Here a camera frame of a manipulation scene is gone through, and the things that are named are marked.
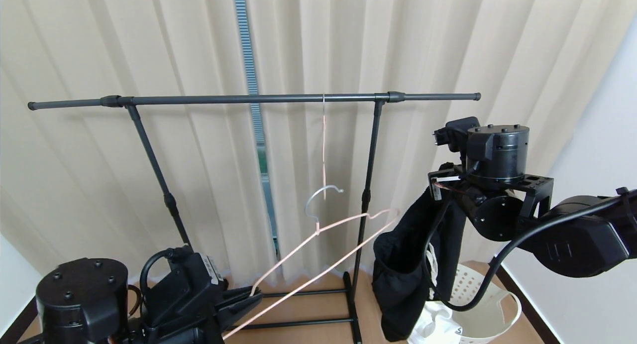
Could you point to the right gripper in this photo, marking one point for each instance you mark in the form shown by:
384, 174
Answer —
492, 217

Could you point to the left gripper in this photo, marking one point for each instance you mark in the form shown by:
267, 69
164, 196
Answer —
216, 304

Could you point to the black shorts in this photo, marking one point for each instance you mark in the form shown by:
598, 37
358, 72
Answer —
403, 264

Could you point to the pink clothes hanger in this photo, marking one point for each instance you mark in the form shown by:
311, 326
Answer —
317, 228
324, 150

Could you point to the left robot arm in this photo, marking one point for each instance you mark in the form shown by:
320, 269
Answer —
79, 304

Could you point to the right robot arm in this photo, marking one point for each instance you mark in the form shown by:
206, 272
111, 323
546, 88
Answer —
572, 239

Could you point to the white laundry basket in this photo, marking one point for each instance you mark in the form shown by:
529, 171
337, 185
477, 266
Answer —
492, 309

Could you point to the black clothes rack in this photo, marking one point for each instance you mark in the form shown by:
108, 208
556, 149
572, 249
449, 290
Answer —
199, 100

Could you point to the white garment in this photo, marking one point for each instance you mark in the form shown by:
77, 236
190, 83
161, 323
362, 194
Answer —
438, 329

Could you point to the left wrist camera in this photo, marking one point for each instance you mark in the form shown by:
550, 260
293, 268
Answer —
171, 289

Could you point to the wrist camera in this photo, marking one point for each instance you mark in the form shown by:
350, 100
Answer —
171, 289
458, 132

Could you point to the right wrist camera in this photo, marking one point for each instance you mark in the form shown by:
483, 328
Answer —
458, 132

